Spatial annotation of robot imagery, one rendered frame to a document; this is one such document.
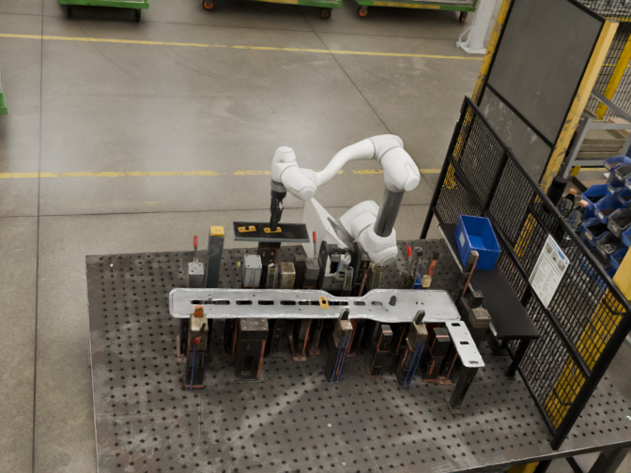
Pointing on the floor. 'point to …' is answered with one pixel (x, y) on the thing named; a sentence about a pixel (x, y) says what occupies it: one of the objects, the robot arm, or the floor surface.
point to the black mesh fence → (531, 289)
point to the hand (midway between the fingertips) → (273, 223)
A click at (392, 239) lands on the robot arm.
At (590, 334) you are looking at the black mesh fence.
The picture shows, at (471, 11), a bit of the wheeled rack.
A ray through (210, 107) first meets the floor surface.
